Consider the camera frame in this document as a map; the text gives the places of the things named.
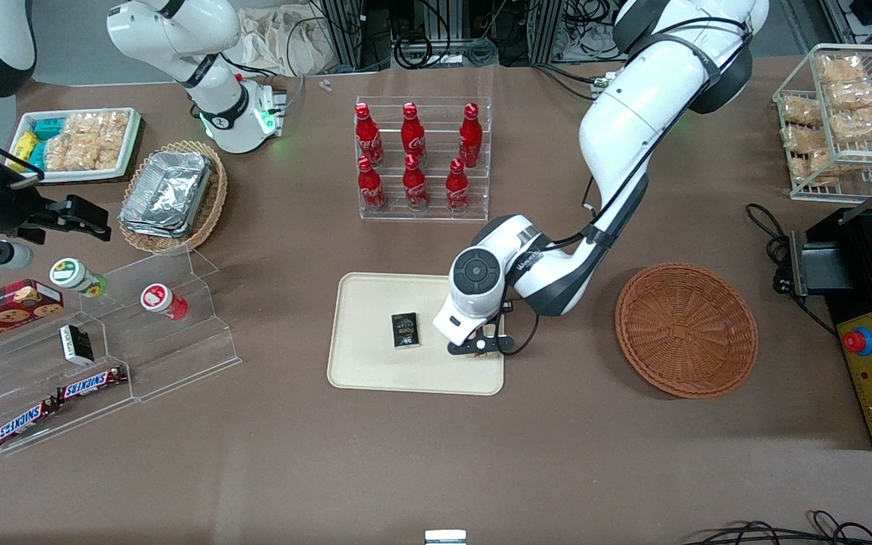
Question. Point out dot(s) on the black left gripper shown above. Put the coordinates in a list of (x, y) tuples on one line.
[(507, 306)]

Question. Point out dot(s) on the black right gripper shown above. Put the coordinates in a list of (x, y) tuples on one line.
[(6, 210)]

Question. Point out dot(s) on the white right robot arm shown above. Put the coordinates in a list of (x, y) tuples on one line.
[(179, 34)]

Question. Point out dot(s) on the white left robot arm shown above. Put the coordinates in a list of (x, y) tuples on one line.
[(633, 121)]

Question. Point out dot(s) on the white rectangular snack tray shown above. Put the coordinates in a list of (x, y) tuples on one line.
[(129, 147)]

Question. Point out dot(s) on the beige plastic tray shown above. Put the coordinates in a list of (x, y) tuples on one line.
[(375, 371)]

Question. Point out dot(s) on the oval light wicker basket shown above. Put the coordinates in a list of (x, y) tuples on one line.
[(209, 208)]

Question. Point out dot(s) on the round brown wicker basket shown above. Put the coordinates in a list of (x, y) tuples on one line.
[(686, 329)]

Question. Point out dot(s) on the green bottle with sunflower lid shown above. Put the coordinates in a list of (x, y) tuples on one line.
[(73, 275)]

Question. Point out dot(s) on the small black snack box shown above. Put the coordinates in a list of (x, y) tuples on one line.
[(406, 331)]

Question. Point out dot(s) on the clear rice cracker pack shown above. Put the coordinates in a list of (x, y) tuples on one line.
[(84, 140), (57, 153), (113, 138)]

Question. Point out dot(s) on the teal snack pack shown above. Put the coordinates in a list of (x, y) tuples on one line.
[(48, 127), (37, 157)]

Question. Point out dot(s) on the stack of foil trays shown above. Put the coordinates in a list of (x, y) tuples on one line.
[(167, 193)]

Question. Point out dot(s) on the yellow snack pack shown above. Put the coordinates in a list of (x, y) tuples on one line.
[(23, 145)]

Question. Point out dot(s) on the red bottle with white lid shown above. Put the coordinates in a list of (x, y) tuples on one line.
[(161, 300)]

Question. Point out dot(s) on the red cookie box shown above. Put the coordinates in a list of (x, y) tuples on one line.
[(4, 310)]

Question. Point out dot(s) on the small black and white box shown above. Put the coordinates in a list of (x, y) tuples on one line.
[(76, 344)]

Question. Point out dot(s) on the clear acrylic bottle rack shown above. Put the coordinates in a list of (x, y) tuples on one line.
[(436, 208)]

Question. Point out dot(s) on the red cola bottle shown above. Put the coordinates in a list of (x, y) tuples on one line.
[(470, 138), (457, 191), (412, 135), (371, 189), (369, 136), (415, 188)]

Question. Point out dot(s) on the clear acrylic stepped shelf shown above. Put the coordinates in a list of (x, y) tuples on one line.
[(163, 356)]

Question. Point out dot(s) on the snickers chocolate bar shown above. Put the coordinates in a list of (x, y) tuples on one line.
[(23, 422), (91, 384)]

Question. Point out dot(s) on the small white block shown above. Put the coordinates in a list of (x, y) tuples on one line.
[(445, 537)]

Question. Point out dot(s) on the white cloth bag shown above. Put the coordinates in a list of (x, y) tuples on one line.
[(277, 38)]

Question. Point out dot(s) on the bagged cracker pack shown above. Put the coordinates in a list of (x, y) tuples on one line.
[(862, 123), (841, 68), (805, 138), (801, 112), (854, 94), (833, 165)]

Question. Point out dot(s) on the black machine box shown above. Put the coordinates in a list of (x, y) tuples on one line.
[(860, 265)]

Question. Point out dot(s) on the aluminium profile frame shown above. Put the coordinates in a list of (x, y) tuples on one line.
[(345, 30), (548, 30), (860, 19)]

